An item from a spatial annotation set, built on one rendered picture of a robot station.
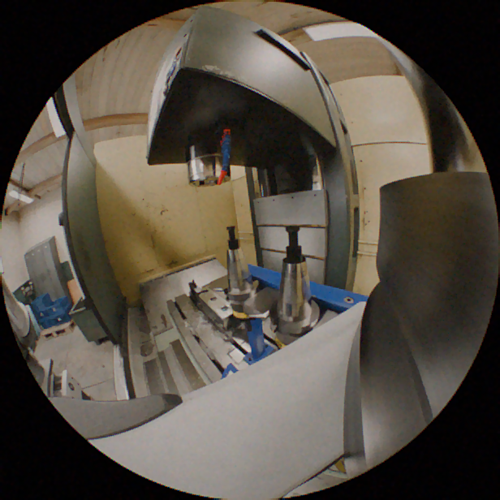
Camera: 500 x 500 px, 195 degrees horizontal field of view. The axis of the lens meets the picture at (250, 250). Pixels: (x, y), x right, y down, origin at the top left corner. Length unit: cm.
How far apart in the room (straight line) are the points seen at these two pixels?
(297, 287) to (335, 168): 67
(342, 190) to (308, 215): 21
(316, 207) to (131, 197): 144
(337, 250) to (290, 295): 64
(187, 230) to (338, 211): 133
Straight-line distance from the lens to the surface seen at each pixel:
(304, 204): 76
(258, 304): 22
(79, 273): 89
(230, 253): 22
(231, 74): 34
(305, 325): 17
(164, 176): 159
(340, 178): 75
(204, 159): 50
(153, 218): 150
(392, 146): 114
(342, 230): 76
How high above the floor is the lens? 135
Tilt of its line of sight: 16 degrees down
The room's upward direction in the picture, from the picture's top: 8 degrees counter-clockwise
